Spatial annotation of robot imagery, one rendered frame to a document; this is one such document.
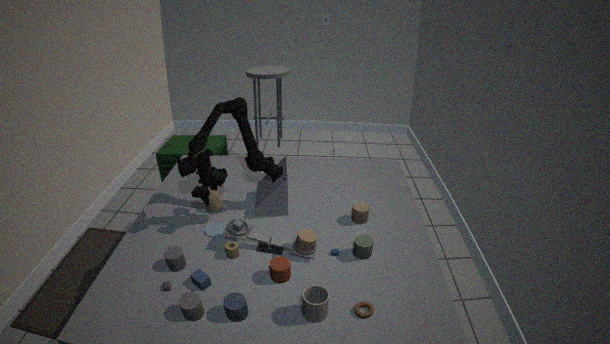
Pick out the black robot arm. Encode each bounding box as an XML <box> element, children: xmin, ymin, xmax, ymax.
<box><xmin>177</xmin><ymin>97</ymin><xmax>283</xmax><ymax>187</ymax></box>

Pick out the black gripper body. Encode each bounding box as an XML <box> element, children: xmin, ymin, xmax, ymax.
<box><xmin>191</xmin><ymin>167</ymin><xmax>213</xmax><ymax>198</ymax></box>

